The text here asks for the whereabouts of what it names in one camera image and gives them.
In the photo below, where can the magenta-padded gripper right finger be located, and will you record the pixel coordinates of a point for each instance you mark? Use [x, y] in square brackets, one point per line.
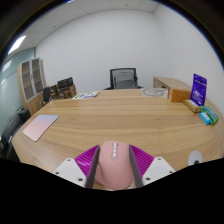
[143, 161]

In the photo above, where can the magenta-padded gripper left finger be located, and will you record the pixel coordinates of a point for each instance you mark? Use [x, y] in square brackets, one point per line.
[85, 161]

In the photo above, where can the pink computer mouse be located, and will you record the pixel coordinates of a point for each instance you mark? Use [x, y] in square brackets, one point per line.
[114, 170]

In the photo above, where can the pink and blue mouse pad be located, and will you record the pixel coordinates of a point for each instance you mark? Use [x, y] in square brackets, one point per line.
[40, 126]

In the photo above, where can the white printed leaflet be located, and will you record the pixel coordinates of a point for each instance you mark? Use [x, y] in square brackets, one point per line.
[86, 95]

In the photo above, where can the round white disc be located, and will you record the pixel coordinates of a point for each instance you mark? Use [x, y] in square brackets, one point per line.
[154, 92]

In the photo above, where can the wide brown cardboard box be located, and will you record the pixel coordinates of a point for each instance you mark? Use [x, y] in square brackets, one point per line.
[68, 92]

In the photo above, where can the small tan box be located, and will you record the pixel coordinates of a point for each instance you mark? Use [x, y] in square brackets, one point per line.
[192, 105]

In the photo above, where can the blue packet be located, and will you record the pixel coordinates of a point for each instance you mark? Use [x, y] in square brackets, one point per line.
[204, 118]

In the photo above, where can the orange wooden box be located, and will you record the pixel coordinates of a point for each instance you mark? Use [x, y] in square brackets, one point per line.
[179, 95]

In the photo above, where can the black leather sofa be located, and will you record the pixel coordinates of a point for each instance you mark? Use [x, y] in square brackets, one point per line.
[11, 133]

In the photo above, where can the dark flat cardboard box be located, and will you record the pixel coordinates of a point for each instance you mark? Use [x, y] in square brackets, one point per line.
[65, 82]

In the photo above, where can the green packet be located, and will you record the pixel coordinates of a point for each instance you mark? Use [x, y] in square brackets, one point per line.
[211, 114]

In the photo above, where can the black mesh office chair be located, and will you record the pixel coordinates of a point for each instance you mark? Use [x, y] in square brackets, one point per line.
[123, 79]

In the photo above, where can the purple sign stand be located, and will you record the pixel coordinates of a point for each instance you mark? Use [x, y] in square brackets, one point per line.
[198, 90]

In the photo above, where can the wooden shelf cabinet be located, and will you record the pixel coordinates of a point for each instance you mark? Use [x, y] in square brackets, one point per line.
[31, 83]

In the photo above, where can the ceiling light panel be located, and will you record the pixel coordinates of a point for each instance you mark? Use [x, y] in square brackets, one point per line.
[16, 44]

